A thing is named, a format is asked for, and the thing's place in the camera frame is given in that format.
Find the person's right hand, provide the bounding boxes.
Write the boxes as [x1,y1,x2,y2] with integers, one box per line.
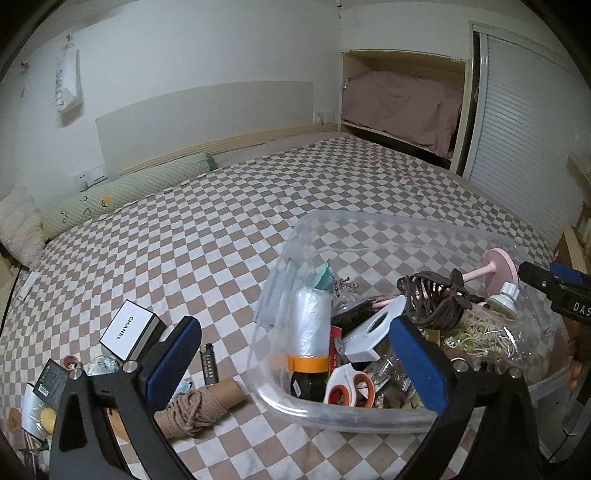
[566,339,583,391]

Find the checkered bed sheet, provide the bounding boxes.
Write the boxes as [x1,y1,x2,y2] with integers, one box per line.
[0,131,566,480]

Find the grey headboard panel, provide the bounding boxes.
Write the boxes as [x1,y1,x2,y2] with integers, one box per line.
[95,82,315,178]

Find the white louvred sliding door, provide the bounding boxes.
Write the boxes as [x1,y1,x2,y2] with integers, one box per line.
[462,28,591,241]

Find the white paper slip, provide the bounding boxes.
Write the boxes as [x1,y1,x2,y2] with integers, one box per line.
[16,272,40,303]

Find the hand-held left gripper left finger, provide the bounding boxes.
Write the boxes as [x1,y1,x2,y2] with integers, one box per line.
[48,316,202,480]

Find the black lighter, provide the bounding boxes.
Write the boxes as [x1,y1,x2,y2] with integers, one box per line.
[200,344,219,386]

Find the clear plastic container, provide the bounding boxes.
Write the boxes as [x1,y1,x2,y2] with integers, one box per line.
[247,210,571,435]

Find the wooden slat rail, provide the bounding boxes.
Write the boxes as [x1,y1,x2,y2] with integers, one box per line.
[117,122,340,178]

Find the cardboard tube with rope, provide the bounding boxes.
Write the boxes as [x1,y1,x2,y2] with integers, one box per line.
[154,376,247,439]

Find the pink blanket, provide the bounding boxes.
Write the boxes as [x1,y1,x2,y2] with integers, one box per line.
[342,70,463,158]

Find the green bolster pillow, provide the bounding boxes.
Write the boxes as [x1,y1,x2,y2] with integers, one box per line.
[41,152,217,241]

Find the small clear packet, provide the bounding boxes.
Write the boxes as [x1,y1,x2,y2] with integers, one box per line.
[85,357,122,377]

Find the white wall switch panel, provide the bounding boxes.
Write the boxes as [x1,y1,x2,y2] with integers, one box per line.
[74,167,108,190]

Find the yellow sponge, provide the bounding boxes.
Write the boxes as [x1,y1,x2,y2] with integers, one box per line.
[21,383,61,437]

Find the fluffy white pillow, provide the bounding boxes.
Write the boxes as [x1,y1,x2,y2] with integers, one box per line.
[0,187,46,271]

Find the white plastic holder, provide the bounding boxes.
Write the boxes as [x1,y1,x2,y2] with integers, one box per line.
[339,295,407,363]

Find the white hanging paper bag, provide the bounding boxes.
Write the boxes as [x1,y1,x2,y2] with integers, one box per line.
[54,44,80,113]

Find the clear bag of masks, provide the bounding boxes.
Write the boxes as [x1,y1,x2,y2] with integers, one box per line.
[256,222,333,328]

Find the white box with black edges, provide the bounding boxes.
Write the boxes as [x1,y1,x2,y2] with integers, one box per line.
[99,300,166,363]

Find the pile of rubber bands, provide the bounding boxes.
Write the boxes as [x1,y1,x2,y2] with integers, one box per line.
[445,307,513,358]

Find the brown hair claw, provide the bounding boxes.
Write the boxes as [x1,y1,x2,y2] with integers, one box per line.
[397,269,472,330]

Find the pink stand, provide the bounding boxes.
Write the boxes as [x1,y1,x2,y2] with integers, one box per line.
[461,248,521,296]

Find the orange white scissors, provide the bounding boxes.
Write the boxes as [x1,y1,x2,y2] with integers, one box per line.
[324,363,376,409]

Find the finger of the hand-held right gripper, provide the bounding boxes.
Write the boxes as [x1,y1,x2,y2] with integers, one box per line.
[549,262,583,284]
[518,261,555,301]

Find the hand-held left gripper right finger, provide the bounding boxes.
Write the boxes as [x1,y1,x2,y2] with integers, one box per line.
[389,316,541,480]

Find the wooden alcove frame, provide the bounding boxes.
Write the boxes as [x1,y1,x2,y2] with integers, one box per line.
[341,50,476,174]

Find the white plastic film roll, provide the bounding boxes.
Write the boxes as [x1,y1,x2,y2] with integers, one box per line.
[287,286,333,400]

